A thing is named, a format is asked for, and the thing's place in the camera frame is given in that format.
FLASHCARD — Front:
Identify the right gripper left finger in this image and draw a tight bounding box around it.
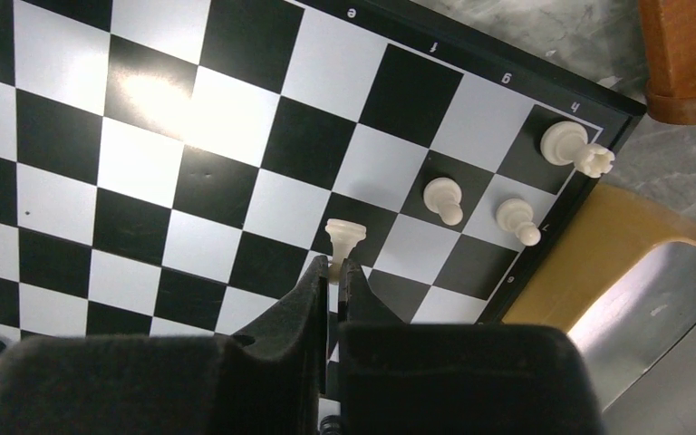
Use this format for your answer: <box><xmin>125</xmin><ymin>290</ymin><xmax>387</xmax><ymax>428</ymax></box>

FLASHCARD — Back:
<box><xmin>0</xmin><ymin>256</ymin><xmax>328</xmax><ymax>434</ymax></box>

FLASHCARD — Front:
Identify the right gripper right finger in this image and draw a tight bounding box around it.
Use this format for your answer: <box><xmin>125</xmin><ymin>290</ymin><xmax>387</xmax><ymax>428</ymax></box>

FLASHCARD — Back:
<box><xmin>338</xmin><ymin>259</ymin><xmax>604</xmax><ymax>434</ymax></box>

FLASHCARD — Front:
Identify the white piece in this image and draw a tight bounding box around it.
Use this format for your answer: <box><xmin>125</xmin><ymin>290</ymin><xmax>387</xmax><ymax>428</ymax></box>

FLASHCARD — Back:
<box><xmin>324</xmin><ymin>218</ymin><xmax>367</xmax><ymax>285</ymax></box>

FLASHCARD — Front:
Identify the white chess pawn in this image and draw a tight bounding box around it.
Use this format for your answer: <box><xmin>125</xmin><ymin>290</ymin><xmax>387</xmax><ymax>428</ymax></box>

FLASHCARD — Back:
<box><xmin>496</xmin><ymin>198</ymin><xmax>542</xmax><ymax>247</ymax></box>

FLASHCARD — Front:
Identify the white chess rook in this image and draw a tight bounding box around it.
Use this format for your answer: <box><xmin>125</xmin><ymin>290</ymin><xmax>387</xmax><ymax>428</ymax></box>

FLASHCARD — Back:
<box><xmin>540</xmin><ymin>121</ymin><xmax>615</xmax><ymax>179</ymax></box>

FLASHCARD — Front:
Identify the black white chess board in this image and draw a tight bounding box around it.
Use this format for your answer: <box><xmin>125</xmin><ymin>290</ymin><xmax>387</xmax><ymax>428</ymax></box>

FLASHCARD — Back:
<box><xmin>0</xmin><ymin>1</ymin><xmax>645</xmax><ymax>428</ymax></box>

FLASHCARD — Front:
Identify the wooden three-tier rack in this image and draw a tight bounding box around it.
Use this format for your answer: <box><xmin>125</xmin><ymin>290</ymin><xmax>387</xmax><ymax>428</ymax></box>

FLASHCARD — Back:
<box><xmin>639</xmin><ymin>0</ymin><xmax>696</xmax><ymax>125</ymax></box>

